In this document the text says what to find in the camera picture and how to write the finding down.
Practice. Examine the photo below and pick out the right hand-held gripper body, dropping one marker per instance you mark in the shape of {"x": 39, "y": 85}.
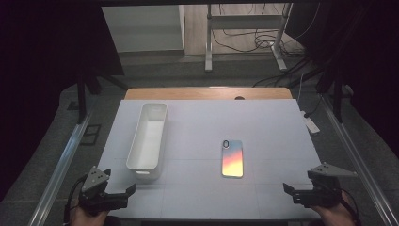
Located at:
{"x": 323, "y": 194}

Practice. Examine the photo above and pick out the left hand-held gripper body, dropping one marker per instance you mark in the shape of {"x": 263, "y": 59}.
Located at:
{"x": 94, "y": 182}

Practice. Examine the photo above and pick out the white plastic storage bin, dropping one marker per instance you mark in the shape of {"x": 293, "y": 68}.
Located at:
{"x": 147, "y": 141}

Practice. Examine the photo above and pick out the iridescent phone case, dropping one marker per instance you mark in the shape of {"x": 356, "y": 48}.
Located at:
{"x": 232, "y": 158}

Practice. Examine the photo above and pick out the person's right hand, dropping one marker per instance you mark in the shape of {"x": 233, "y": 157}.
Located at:
{"x": 334, "y": 216}

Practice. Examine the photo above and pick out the person's left hand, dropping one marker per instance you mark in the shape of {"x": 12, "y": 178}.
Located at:
{"x": 84, "y": 218}

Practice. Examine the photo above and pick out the white power strip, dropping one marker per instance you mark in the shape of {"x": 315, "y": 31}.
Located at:
{"x": 310, "y": 123}

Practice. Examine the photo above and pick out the white table mat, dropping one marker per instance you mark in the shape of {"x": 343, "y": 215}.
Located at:
{"x": 200, "y": 194}

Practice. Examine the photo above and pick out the black tripod stand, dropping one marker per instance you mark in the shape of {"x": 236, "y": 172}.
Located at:
{"x": 82, "y": 100}
{"x": 338, "y": 100}

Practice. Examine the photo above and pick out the wooden table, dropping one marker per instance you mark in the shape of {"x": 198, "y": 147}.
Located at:
{"x": 188, "y": 93}

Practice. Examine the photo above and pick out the white cabinet panel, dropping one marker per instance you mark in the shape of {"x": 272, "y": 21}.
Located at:
{"x": 141, "y": 28}

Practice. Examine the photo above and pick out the aluminium rail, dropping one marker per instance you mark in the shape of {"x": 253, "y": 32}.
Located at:
{"x": 59, "y": 169}
{"x": 360, "y": 163}

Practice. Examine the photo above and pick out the grey metal stand frame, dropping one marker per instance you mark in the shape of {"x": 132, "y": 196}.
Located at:
{"x": 208, "y": 47}

